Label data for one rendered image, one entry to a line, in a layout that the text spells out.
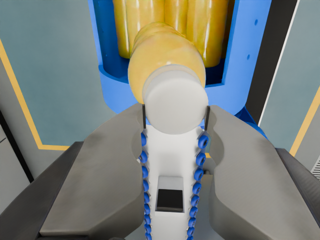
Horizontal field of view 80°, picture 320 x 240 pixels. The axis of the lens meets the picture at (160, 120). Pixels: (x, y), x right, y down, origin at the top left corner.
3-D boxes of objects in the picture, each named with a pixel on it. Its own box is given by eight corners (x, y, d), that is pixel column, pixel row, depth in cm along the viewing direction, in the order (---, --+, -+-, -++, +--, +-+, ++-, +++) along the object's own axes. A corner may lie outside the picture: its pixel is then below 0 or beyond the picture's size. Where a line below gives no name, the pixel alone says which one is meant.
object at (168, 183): (158, 180, 79) (155, 215, 65) (158, 173, 77) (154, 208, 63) (183, 181, 78) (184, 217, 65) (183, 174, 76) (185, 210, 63)
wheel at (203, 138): (196, 149, 63) (201, 152, 62) (197, 138, 61) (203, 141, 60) (203, 143, 66) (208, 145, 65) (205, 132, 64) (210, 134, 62)
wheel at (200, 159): (194, 166, 67) (199, 168, 66) (195, 156, 65) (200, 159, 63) (201, 159, 70) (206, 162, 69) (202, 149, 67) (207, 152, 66)
